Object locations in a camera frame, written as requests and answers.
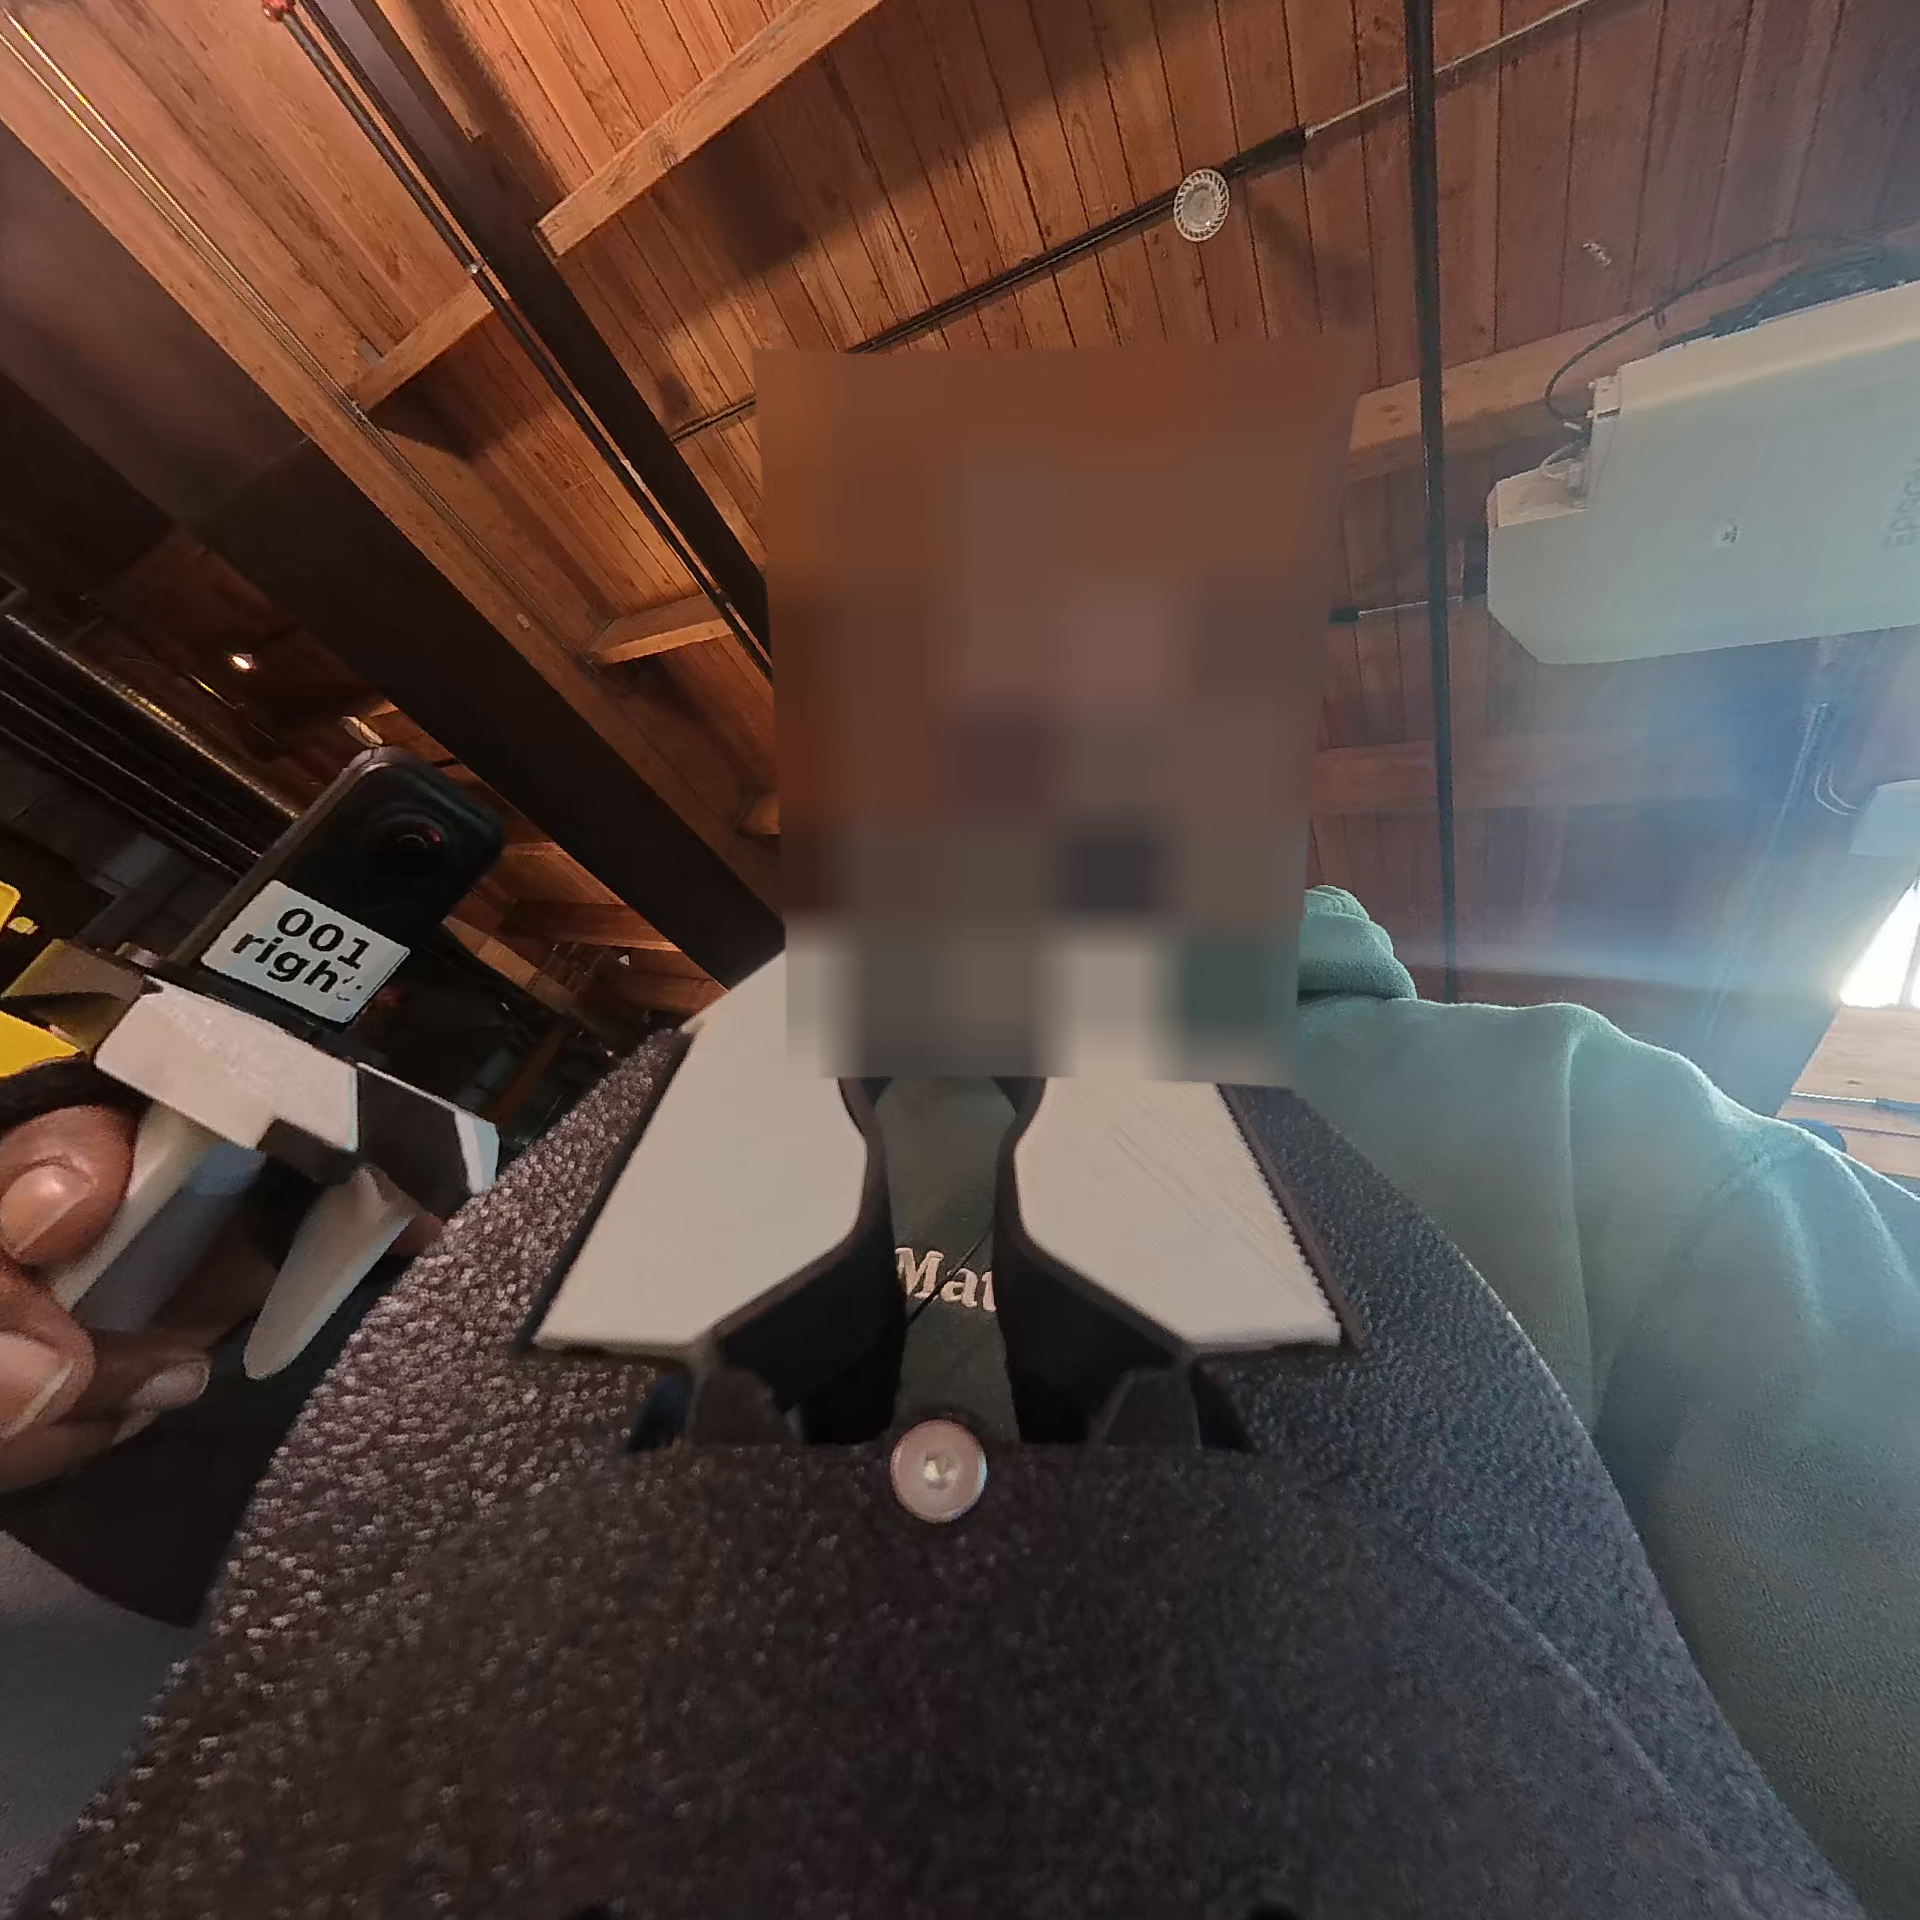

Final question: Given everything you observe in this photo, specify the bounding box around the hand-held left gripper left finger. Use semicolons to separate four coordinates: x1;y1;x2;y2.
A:
532;955;909;1449

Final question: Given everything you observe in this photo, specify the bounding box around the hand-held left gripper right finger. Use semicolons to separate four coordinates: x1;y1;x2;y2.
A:
993;1076;1343;1445

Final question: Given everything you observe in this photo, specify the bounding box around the person's right hand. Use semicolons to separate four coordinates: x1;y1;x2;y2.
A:
0;1102;317;1489

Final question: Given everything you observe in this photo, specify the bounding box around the white ceiling projector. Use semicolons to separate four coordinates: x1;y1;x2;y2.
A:
1484;275;1920;669

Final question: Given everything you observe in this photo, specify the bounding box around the black ceiling rail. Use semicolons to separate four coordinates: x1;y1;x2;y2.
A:
275;0;782;669

